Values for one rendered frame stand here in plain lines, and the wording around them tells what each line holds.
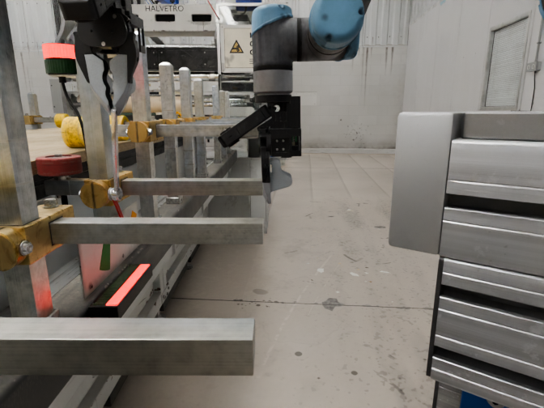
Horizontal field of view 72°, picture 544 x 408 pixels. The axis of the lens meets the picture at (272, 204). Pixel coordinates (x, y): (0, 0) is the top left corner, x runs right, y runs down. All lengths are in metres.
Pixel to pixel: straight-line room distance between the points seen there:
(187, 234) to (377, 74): 9.06
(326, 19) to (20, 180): 0.45
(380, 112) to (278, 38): 8.78
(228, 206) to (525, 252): 3.06
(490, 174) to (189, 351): 0.23
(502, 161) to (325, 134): 9.11
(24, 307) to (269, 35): 0.56
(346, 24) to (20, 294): 0.56
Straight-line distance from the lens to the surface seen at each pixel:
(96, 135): 0.77
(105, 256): 0.75
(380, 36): 9.62
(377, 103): 9.46
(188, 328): 0.30
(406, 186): 0.26
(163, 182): 0.78
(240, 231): 0.51
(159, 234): 0.54
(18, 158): 0.55
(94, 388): 1.40
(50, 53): 0.79
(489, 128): 0.26
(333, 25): 0.58
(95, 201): 0.76
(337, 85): 9.35
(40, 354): 0.34
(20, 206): 0.56
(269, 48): 0.72
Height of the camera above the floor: 0.99
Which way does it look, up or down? 14 degrees down
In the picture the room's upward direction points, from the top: straight up
